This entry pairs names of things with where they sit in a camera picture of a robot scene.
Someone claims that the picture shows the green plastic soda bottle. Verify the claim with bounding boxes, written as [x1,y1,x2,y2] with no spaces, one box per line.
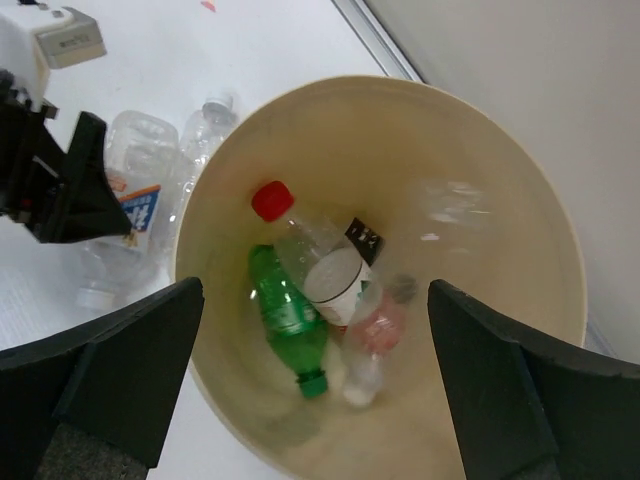
[248,244,329,399]

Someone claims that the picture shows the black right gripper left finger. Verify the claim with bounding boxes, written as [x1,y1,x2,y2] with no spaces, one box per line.
[1,277,204,479]

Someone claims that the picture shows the blue white cap clear bottle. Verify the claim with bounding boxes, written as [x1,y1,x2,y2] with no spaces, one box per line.
[170,91,238,226]

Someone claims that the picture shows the beige cartoon paper bin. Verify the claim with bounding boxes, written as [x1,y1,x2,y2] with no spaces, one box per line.
[174,76,587,479]

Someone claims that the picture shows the aluminium frame rail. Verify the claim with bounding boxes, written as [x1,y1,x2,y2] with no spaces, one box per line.
[332,0,429,84]

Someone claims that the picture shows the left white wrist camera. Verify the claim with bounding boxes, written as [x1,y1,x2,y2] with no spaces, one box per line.
[1,1,107,109]

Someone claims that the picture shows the red label crushed bottle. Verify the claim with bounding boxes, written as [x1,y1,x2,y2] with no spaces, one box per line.
[342,284,407,407]

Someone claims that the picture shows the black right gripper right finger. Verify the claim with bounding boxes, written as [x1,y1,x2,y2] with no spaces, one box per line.
[427,280,639,479]

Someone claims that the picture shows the red cap Nongfu water bottle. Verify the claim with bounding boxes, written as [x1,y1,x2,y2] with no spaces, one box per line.
[251,180,381,334]

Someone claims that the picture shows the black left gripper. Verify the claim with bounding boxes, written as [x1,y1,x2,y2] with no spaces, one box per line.
[1,69,132,244]

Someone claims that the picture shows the blue orange label clear bottle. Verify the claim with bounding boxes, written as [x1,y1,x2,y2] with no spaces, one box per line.
[76,110,179,312]

